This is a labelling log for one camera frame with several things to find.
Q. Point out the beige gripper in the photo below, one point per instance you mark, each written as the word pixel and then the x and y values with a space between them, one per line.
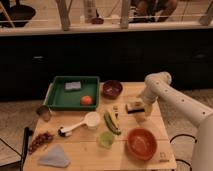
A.
pixel 143 116

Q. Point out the wooden board eraser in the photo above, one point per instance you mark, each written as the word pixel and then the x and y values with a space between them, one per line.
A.
pixel 132 108

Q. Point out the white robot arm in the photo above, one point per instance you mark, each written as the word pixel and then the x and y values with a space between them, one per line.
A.
pixel 200 115

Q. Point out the green plastic cup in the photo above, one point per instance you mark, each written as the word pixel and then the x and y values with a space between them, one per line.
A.
pixel 105 139

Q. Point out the yellow banana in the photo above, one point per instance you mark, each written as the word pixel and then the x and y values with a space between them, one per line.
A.
pixel 113 118

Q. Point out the dark red bowl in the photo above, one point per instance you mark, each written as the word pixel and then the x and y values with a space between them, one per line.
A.
pixel 112 89

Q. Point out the orange red bowl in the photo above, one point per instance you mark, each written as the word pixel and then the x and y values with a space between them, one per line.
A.
pixel 141 144

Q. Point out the green cucumber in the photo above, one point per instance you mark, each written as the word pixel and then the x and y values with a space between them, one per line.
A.
pixel 110 125

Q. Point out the white measuring scoop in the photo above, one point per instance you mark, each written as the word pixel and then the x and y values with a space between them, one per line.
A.
pixel 91 120

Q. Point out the orange tomato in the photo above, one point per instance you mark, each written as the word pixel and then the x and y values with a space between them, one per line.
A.
pixel 86 100

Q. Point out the grey sponge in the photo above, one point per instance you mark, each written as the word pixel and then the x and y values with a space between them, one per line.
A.
pixel 72 86

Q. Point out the green plastic tray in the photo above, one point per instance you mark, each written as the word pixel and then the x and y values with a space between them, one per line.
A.
pixel 59 98

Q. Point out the seated person legs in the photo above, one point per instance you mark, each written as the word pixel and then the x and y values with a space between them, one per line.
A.
pixel 146 10

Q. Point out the dark red object on ledge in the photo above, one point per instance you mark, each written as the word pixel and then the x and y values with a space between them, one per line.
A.
pixel 97 20

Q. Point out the light blue cloth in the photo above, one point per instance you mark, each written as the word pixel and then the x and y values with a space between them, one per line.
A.
pixel 55 157

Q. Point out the red grapes bunch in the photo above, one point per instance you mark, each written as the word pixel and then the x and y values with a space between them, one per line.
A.
pixel 40 140

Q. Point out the black round stool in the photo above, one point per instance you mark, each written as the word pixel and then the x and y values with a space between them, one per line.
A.
pixel 19 14

